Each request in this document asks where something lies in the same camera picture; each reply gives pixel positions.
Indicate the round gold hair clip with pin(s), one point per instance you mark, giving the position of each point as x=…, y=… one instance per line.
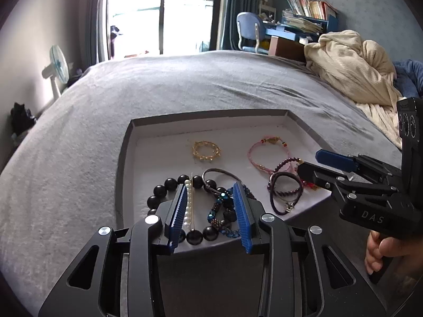
x=198, y=153

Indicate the white standing fan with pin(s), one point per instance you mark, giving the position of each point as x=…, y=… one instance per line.
x=58, y=62

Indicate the stack of papers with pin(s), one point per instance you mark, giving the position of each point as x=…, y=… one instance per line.
x=297, y=23

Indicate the dark curtain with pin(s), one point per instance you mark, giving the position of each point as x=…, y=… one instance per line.
x=97, y=19

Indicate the blue blanket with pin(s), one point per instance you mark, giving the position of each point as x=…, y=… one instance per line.
x=409, y=74

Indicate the blue desk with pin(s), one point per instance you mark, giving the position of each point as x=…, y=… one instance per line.
x=284, y=34

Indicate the blue curtain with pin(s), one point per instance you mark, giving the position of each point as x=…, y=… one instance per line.
x=244, y=0

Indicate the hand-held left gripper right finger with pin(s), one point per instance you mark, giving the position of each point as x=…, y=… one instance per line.
x=243, y=218

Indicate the blue desk chair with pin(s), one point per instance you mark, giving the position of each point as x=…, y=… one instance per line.
x=248, y=24

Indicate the grey cardboard tray box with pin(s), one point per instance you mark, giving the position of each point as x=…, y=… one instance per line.
x=165, y=145

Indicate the small wooden rack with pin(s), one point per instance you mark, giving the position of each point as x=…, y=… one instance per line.
x=267, y=10

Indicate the black bag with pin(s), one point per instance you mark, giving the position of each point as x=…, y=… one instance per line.
x=21, y=119

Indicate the red and gold ornament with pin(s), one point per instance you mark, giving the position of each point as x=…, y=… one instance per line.
x=310, y=186

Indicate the pearl hair pin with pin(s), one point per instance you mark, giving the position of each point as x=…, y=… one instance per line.
x=187, y=211

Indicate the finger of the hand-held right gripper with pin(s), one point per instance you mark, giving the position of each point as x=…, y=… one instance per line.
x=335, y=160
x=317, y=175

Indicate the cream blanket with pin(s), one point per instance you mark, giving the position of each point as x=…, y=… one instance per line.
x=350, y=62

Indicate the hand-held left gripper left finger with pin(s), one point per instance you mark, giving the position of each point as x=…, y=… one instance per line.
x=180, y=214

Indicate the person's right hand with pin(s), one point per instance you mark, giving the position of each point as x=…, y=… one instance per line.
x=375, y=251

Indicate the brown wooden cabinet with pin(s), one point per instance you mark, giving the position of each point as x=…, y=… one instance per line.
x=284, y=48

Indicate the glass balcony door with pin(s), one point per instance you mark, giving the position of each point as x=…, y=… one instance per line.
x=165, y=13

